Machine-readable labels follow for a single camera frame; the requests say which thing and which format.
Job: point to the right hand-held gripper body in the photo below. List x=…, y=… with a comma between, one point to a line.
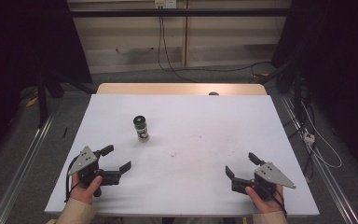
x=270, y=175

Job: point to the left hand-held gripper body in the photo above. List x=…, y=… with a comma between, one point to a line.
x=88, y=174

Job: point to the small glass bottle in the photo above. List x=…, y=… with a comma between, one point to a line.
x=142, y=130

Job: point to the person's left hand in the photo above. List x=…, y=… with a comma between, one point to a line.
x=84, y=191

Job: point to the person's right hand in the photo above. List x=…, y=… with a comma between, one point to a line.
x=265, y=205

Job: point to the small black stick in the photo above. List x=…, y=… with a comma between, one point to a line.
x=65, y=132

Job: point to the white power strip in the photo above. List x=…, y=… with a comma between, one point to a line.
x=309, y=137

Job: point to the white board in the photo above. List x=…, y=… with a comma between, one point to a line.
x=186, y=130

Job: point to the black metal stand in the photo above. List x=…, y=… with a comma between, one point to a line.
x=42, y=99

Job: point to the wooden table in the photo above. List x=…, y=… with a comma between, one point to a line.
x=167, y=89

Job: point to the black curtain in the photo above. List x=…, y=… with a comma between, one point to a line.
x=18, y=43
x=338, y=62

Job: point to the black horizontal bar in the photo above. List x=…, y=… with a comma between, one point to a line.
x=180, y=12

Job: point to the aluminium floor rail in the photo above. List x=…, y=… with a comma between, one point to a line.
x=21, y=174
x=329, y=183

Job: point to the yellow vertical wall strip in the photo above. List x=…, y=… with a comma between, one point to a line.
x=185, y=34

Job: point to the white wall outlet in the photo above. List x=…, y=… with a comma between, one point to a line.
x=165, y=3

